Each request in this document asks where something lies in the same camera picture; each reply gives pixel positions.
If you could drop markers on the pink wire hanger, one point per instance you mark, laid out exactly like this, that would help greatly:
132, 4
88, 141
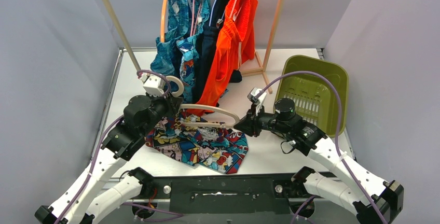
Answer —
235, 11

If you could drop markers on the navy blue shorts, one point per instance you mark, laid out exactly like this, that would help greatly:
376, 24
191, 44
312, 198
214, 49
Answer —
208, 47

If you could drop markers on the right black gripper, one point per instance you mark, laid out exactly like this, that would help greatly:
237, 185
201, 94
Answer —
250, 123

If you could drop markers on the comic print shorts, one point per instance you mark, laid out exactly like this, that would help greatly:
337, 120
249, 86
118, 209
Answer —
220, 149

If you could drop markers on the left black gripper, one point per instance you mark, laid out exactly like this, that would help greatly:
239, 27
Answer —
173, 104

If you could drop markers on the green plastic basket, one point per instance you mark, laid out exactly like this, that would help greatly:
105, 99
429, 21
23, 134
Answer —
314, 99

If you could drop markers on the aluminium frame rail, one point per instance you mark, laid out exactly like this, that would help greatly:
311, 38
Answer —
109, 98

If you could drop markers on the light blue hanger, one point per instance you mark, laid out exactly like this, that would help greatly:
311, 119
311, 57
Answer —
216, 12

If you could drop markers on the light blue shark shorts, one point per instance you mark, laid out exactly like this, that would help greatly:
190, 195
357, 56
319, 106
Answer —
190, 47

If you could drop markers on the teal shark print shorts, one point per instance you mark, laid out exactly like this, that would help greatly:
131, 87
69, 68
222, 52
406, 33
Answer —
168, 58

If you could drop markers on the orange wooden hanger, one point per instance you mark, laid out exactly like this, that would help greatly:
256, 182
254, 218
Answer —
163, 20

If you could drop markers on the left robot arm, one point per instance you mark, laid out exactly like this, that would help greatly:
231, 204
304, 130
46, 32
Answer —
84, 202

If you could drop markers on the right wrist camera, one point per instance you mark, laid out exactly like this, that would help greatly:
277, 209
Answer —
257, 96

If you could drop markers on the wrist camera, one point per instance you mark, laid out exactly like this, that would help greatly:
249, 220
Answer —
257, 96
152, 84

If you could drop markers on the orange shorts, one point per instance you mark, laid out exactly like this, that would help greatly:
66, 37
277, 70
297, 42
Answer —
235, 45

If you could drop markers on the wooden clothes rack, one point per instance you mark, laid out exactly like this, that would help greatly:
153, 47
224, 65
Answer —
262, 64

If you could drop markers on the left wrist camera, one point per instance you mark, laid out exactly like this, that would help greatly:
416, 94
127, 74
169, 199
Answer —
152, 84

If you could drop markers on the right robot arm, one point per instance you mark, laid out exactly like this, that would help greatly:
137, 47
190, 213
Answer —
370, 198

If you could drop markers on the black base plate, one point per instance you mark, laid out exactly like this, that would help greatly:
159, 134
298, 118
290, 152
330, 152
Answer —
228, 194

